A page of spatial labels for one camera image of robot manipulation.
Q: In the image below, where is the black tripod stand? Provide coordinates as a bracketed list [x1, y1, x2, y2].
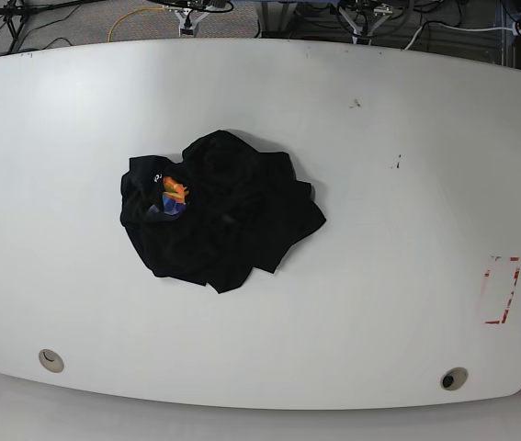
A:
[0, 0, 99, 54]

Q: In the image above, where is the yellow cable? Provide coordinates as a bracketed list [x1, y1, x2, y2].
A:
[108, 5, 165, 43]

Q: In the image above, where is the left table cable grommet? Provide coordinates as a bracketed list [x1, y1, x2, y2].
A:
[39, 349, 64, 373]

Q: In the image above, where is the table cable grommet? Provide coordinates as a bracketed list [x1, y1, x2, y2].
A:
[39, 349, 64, 373]
[440, 367, 469, 391]

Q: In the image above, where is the aluminium frame post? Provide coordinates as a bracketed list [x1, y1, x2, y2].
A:
[255, 1, 298, 38]

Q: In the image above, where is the red tape rectangle marking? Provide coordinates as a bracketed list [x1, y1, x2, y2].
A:
[477, 256, 521, 325]

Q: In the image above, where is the white cable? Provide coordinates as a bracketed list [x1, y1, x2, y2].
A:
[403, 22, 518, 51]

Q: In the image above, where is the right table cable grommet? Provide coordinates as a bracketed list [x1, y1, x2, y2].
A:
[440, 367, 469, 391]

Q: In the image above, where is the crumpled black T-shirt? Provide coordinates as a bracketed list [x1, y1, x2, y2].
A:
[120, 130, 326, 293]

